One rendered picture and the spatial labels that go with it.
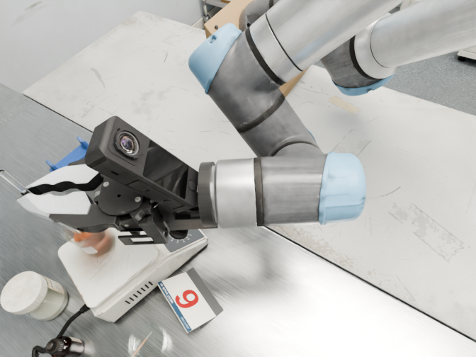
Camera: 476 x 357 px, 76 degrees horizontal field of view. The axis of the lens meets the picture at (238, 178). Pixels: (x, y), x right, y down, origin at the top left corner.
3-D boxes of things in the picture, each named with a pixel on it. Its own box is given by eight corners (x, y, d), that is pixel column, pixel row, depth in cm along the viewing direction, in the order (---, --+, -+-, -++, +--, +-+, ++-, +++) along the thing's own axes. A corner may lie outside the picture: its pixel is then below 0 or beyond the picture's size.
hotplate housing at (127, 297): (170, 199, 61) (159, 177, 54) (211, 244, 55) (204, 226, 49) (67, 275, 54) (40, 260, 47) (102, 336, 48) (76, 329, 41)
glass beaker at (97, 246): (125, 248, 47) (103, 225, 40) (91, 268, 45) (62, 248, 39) (111, 219, 50) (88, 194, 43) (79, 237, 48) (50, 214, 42)
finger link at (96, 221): (51, 236, 31) (137, 230, 30) (42, 229, 29) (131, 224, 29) (64, 195, 33) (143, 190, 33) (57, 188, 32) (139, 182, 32)
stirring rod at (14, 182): (97, 244, 46) (3, 168, 29) (96, 248, 46) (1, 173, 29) (93, 245, 46) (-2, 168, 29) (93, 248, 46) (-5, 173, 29)
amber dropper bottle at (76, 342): (84, 357, 46) (59, 353, 41) (64, 363, 46) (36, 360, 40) (84, 336, 48) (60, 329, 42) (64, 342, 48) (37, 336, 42)
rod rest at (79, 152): (87, 143, 71) (79, 132, 68) (96, 149, 70) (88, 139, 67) (50, 172, 67) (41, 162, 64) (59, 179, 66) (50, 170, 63)
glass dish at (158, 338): (156, 371, 45) (151, 370, 43) (125, 355, 46) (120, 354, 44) (174, 332, 48) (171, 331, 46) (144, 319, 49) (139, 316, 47)
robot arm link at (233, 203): (255, 206, 28) (251, 139, 32) (205, 208, 28) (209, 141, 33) (256, 238, 34) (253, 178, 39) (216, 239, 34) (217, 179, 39)
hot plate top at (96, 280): (124, 205, 52) (122, 202, 51) (163, 256, 46) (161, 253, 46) (57, 252, 48) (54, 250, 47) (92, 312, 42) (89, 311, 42)
